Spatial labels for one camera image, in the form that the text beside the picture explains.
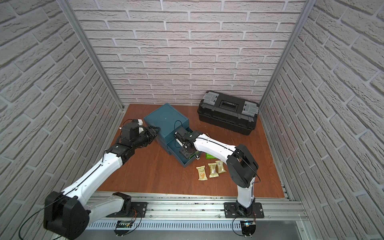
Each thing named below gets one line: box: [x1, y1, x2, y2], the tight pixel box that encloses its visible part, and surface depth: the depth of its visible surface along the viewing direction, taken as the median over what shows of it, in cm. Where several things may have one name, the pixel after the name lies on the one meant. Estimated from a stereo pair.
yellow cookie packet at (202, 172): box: [196, 165, 208, 181], surface depth 87 cm
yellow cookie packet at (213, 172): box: [208, 162, 219, 178], surface depth 87 cm
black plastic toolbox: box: [197, 91, 260, 136], surface depth 99 cm
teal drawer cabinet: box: [143, 103, 197, 168], surface depth 85 cm
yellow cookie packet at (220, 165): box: [215, 160, 227, 174], surface depth 89 cm
